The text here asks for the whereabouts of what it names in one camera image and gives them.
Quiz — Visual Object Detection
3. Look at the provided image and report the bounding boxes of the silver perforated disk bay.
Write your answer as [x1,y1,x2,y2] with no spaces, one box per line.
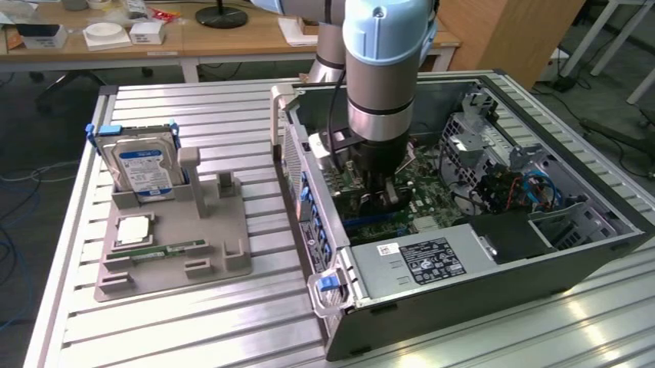
[438,90,518,172]

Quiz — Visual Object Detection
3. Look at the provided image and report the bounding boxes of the black office chair base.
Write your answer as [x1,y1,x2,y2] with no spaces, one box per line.
[30,67,155,114]

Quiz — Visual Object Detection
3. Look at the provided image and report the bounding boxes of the silver chipset heatsink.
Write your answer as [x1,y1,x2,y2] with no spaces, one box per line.
[409,217,442,232]

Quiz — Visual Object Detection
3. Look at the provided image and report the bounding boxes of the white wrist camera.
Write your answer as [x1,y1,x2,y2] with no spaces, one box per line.
[309,132,343,161]

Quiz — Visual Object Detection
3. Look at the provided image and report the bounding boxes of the white paper stack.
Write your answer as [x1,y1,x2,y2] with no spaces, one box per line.
[278,17,322,48]

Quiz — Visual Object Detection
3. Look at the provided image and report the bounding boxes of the green RAM stick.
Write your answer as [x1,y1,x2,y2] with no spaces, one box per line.
[108,239,207,264]

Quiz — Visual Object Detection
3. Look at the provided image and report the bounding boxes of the grey power supply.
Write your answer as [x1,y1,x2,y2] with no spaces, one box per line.
[347,224,498,300]

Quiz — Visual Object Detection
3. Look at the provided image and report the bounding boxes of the black power adapter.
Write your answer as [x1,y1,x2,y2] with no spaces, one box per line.
[550,74,579,93]

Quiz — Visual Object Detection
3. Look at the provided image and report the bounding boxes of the dark chair base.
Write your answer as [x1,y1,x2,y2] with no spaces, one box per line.
[578,114,655,154]

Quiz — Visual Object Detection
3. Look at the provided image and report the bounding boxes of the wooden desk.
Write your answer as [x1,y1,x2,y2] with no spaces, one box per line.
[0,0,462,84]

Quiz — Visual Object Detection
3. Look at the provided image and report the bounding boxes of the graphics card with metal bracket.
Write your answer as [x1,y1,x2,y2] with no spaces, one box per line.
[327,160,414,218]

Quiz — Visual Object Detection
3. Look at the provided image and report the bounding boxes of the white table frame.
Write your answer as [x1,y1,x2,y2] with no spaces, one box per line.
[557,0,655,105]

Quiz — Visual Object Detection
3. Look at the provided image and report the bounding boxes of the wooden cabinet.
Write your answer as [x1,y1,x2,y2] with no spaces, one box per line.
[434,0,587,90]

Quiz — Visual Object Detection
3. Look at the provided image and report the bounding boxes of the hard disk in blue caddy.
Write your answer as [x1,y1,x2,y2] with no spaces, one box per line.
[84,120,180,202]

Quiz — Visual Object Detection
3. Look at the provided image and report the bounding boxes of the silver CPU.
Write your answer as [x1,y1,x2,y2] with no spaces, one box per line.
[115,218,152,246]

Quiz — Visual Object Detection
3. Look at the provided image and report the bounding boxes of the white box with dark lid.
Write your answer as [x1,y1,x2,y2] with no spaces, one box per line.
[20,24,68,50]

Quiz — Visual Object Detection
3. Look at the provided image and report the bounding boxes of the blue expansion slot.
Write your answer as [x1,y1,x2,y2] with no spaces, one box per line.
[343,214,406,229]

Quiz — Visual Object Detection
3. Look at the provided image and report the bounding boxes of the black lamp base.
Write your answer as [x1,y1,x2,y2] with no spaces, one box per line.
[196,0,250,30]

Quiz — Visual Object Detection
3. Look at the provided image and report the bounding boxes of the white round-topped box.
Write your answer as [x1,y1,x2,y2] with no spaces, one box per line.
[83,21,134,51]

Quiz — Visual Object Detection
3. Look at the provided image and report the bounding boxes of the green motherboard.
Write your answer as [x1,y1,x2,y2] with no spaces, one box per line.
[310,128,465,246]

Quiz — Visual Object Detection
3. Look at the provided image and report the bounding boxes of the grey parts rack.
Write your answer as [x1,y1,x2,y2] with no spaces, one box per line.
[94,145,254,304]

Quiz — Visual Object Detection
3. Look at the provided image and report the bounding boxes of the silver slanted disk bay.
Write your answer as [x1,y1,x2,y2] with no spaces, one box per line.
[526,199,621,252]

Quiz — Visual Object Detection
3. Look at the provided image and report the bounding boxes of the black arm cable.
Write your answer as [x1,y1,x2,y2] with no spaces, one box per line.
[326,71,350,169]

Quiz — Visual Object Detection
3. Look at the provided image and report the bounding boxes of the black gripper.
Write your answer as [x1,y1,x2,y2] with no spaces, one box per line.
[357,133,411,195]

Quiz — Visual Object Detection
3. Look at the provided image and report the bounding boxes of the blue wire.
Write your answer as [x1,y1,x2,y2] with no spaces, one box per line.
[525,168,565,212]

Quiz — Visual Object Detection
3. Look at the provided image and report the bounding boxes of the small white labelled box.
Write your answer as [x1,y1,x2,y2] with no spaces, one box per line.
[128,21,166,45]

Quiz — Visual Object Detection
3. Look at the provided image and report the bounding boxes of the red wire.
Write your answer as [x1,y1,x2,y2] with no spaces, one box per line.
[503,172,525,211]

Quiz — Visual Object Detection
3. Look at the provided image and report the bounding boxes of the black open PC case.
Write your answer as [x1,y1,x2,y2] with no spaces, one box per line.
[270,74,655,363]

